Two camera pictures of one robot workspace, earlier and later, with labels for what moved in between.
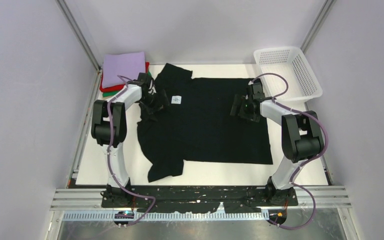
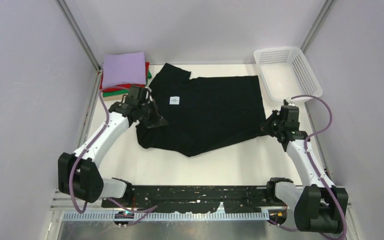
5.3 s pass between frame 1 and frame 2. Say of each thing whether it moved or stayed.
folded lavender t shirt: stayed
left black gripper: moved
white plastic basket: stayed
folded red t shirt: stayed
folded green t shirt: stayed
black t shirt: moved
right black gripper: moved
